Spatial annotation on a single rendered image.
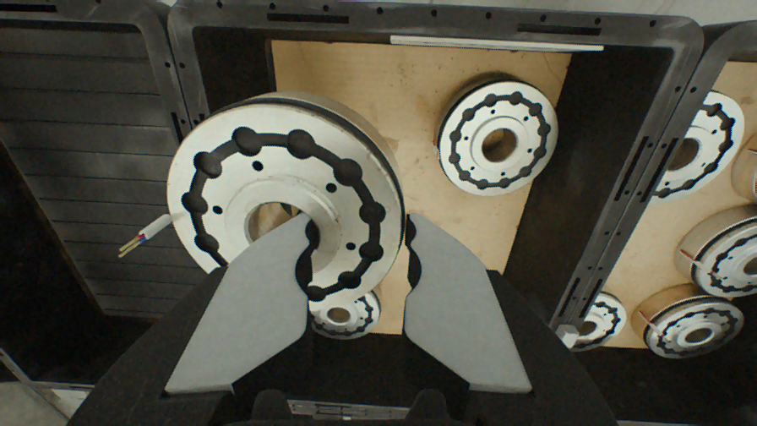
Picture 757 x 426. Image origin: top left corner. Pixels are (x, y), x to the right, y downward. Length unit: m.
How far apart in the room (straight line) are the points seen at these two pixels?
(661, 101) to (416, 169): 0.18
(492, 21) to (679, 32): 0.10
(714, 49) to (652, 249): 0.26
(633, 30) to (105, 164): 0.47
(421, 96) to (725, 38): 0.19
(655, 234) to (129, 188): 0.60
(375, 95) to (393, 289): 0.24
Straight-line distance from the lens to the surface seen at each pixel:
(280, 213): 0.16
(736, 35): 0.26
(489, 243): 0.37
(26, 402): 3.55
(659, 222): 0.45
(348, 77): 0.29
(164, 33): 0.23
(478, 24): 0.19
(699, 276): 0.48
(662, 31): 0.24
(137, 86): 0.38
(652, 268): 0.49
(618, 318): 0.48
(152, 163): 0.40
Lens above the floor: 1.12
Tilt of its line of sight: 61 degrees down
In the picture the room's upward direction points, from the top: 175 degrees counter-clockwise
